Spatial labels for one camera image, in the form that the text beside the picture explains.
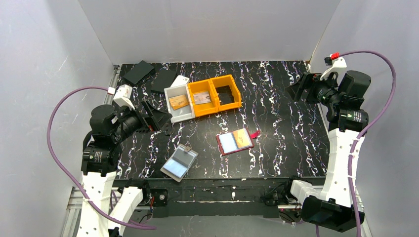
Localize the gold credit card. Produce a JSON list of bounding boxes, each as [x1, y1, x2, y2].
[[169, 94, 189, 110]]

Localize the grey card holder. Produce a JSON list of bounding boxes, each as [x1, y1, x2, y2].
[[160, 144, 198, 183]]

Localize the black vip credit card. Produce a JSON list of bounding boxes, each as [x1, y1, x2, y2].
[[215, 85, 235, 105]]

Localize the red leather card holder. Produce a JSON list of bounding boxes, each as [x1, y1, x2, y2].
[[216, 128, 260, 156]]

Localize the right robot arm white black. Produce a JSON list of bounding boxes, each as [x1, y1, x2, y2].
[[282, 70, 371, 233]]

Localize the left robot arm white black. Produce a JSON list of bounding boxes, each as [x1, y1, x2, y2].
[[77, 101, 171, 237]]

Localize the id card in bin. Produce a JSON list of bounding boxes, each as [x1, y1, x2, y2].
[[193, 91, 211, 105]]

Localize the white plastic bin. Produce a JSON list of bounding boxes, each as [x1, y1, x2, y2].
[[164, 84, 195, 123]]

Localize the black flat box right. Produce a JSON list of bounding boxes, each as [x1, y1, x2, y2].
[[150, 69, 177, 94]]

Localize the black flat box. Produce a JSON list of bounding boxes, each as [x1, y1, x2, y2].
[[122, 60, 155, 86], [150, 69, 177, 94]]

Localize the white small box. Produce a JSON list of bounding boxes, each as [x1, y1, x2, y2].
[[170, 75, 190, 87]]

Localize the black flat box left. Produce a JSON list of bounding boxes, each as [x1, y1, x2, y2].
[[122, 60, 155, 86]]

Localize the orange bin middle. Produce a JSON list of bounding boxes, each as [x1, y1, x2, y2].
[[187, 79, 219, 117]]

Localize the orange bin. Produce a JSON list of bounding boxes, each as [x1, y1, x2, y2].
[[210, 75, 242, 112], [187, 79, 219, 117]]

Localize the orange bin right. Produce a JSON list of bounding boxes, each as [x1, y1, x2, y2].
[[210, 75, 242, 112]]

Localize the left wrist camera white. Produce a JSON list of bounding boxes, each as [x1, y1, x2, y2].
[[107, 84, 135, 110]]

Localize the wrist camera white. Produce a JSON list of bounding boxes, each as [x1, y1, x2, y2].
[[320, 52, 347, 81], [107, 84, 135, 110]]

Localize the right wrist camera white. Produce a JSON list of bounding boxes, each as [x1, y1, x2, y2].
[[320, 52, 347, 81]]

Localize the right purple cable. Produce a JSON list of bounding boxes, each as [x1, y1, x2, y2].
[[314, 50, 397, 237]]

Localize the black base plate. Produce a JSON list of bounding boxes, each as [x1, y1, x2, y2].
[[113, 178, 302, 218]]

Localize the aluminium rail frame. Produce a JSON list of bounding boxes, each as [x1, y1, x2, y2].
[[77, 66, 372, 237]]

